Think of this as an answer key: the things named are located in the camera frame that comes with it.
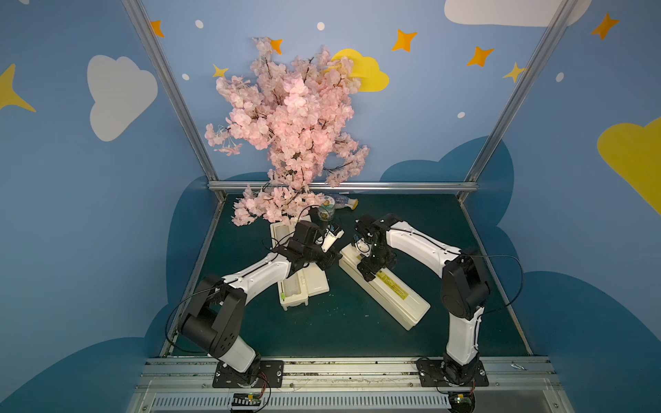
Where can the dispenser base tray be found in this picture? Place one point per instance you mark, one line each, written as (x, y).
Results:
(280, 234)

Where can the right small circuit board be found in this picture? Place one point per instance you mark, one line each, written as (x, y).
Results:
(461, 402)

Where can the small circuit board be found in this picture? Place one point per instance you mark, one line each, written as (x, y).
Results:
(245, 402)
(461, 402)

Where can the pink cherry blossom tree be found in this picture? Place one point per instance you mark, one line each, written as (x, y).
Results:
(296, 113)

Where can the dispenser lid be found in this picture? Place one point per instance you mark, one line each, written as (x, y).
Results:
(405, 305)
(316, 280)

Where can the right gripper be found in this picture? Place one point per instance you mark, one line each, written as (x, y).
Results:
(377, 266)

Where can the small plastic bottle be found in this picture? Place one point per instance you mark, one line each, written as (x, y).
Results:
(343, 201)

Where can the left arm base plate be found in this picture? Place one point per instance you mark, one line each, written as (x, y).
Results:
(261, 372)

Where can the plastic wrap roll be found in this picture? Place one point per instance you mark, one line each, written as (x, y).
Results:
(291, 287)

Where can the green printed cup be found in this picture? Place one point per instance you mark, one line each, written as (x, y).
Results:
(327, 208)

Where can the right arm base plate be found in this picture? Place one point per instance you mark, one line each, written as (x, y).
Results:
(449, 373)

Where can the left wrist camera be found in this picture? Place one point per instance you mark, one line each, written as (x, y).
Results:
(332, 234)

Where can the aluminium rail base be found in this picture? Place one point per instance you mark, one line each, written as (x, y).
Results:
(359, 384)

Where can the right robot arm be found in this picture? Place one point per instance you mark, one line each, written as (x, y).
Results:
(465, 285)

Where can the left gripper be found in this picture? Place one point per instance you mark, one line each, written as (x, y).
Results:
(320, 258)

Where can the left small circuit board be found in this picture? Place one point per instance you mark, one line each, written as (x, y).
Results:
(245, 402)

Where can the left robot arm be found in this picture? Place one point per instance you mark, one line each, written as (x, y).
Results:
(213, 314)

